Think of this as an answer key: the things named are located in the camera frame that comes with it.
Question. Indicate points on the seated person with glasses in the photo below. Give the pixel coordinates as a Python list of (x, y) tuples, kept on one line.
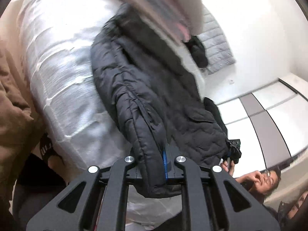
[(261, 185)]

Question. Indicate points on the grey folded duvet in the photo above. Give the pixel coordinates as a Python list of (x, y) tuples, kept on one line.
[(194, 10)]

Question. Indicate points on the white wall socket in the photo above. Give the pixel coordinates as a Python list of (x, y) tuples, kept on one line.
[(231, 81)]

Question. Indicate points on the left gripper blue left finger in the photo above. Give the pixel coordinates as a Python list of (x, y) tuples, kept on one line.
[(116, 180)]

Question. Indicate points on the brown garment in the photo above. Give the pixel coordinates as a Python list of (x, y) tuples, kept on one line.
[(21, 128)]

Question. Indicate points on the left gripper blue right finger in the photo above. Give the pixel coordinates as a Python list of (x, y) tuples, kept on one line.
[(197, 210)]

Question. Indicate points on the black quilted puffer coat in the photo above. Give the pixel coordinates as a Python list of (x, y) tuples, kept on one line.
[(153, 100)]

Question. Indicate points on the grey quilted headboard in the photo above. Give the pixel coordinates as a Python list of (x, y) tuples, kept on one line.
[(217, 49)]

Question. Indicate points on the small black puffer jacket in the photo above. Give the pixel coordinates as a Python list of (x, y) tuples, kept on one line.
[(197, 51)]

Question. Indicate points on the white grey wardrobe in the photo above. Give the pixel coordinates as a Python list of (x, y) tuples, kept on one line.
[(270, 122)]

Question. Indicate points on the beige folded blanket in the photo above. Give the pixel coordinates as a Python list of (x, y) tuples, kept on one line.
[(163, 13)]

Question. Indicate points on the pink folded blanket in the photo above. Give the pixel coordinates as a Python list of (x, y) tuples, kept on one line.
[(183, 32)]

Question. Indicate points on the person's bare hand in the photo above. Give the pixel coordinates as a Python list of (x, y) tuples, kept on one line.
[(229, 166)]

